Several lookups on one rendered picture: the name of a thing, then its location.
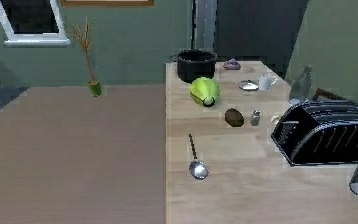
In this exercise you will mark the green lettuce head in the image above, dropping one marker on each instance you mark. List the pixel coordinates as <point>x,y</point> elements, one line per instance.
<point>204,90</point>

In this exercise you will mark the black cooking pot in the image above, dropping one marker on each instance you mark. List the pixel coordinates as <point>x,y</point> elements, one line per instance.
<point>196,65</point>

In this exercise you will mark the brown potato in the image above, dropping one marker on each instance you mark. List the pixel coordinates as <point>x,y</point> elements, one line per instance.
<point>234,117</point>

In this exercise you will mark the purple crumpled cloth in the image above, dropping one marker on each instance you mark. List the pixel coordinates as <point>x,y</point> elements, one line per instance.
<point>232,64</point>

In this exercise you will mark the silver round lid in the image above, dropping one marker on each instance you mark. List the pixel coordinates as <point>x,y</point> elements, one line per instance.
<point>248,85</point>

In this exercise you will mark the silver salt shaker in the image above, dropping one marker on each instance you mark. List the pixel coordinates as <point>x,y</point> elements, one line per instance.
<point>255,117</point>

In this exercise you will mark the bare plant in green pot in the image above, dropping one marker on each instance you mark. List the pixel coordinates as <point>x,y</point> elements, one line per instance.
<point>95,88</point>

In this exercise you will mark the white mug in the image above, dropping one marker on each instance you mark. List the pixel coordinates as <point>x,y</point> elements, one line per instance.
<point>266,81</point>

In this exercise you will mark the light wooden table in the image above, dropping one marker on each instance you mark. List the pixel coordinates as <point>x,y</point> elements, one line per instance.
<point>240,186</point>

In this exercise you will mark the dark grey fridge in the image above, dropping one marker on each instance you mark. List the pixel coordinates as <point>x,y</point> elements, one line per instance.
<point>253,30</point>

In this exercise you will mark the clear glass bottle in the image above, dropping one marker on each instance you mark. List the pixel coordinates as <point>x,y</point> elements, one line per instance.
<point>302,86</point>

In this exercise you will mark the wooden framed picture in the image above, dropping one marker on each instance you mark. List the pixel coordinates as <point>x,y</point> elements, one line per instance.
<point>107,3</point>

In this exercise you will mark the black toaster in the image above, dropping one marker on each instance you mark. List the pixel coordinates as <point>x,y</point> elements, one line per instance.
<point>323,133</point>

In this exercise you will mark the brown wooden chair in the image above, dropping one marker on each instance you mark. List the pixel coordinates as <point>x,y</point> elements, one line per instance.
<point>325,95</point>

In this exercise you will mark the white framed window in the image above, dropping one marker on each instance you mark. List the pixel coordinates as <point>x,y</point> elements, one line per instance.
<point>32,36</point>

